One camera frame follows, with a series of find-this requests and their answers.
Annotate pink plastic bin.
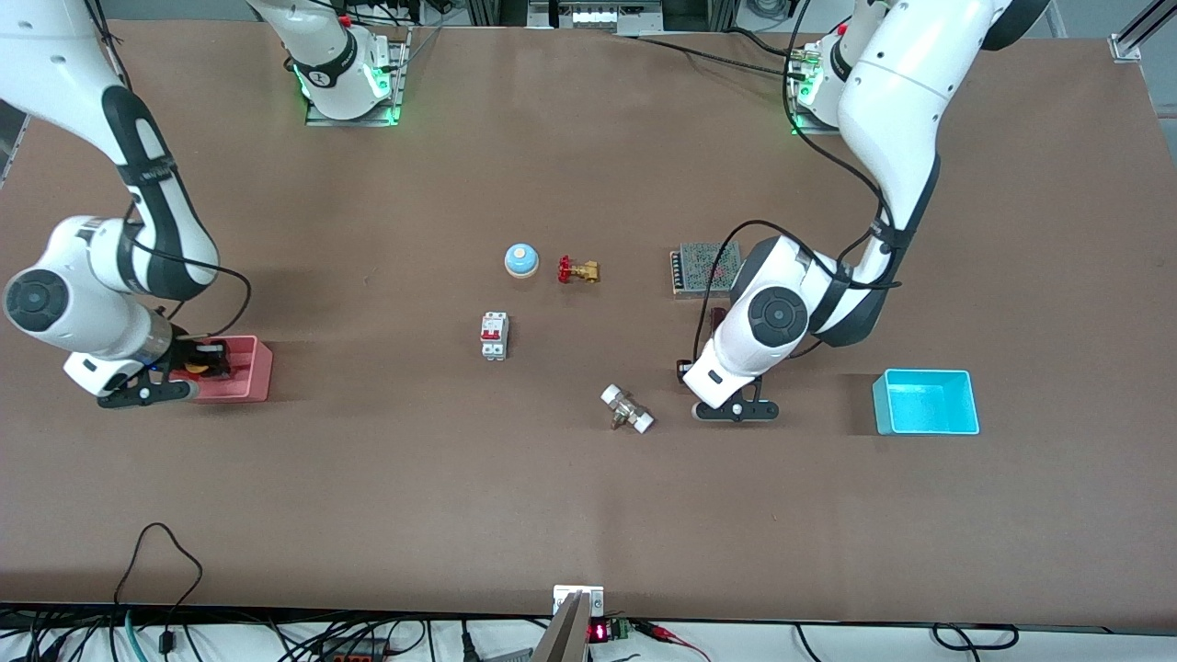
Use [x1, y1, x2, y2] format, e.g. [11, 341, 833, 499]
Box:
[189, 336, 274, 404]

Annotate aluminium profile piece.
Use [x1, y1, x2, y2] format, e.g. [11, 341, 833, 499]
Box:
[1110, 0, 1177, 63]

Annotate white vented device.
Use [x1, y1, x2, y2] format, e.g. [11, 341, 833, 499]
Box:
[568, 4, 665, 30]

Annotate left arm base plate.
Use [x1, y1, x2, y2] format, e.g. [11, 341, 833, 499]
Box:
[789, 41, 842, 137]

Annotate red clip lead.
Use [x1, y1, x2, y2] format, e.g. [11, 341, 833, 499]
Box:
[634, 621, 711, 662]

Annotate cyan plastic bin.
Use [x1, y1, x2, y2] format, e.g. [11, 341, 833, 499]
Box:
[872, 369, 981, 437]

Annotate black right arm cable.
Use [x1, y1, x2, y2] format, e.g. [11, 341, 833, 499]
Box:
[83, 0, 253, 341]

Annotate black cable on table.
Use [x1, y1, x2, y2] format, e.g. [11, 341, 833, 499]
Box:
[633, 28, 806, 76]

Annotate grey camera mount bar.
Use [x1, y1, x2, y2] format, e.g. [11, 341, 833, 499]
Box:
[531, 592, 589, 662]

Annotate black looped cable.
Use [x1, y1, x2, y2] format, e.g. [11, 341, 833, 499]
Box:
[112, 522, 205, 662]

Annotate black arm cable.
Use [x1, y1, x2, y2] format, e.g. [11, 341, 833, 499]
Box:
[691, 0, 908, 365]
[83, 0, 253, 341]

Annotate metal fitting white caps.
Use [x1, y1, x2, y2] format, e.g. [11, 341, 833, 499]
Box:
[600, 383, 656, 435]

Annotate metal mesh power supply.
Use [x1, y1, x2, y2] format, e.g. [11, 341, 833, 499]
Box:
[669, 241, 744, 300]

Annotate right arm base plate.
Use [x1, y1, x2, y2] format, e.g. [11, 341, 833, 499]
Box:
[306, 28, 411, 127]

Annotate black coiled cable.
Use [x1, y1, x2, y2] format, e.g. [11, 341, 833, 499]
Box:
[932, 622, 1020, 652]

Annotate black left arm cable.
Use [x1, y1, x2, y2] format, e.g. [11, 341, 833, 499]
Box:
[691, 0, 908, 365]

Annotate white camera bracket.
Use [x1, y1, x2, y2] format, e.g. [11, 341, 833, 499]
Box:
[553, 585, 606, 619]

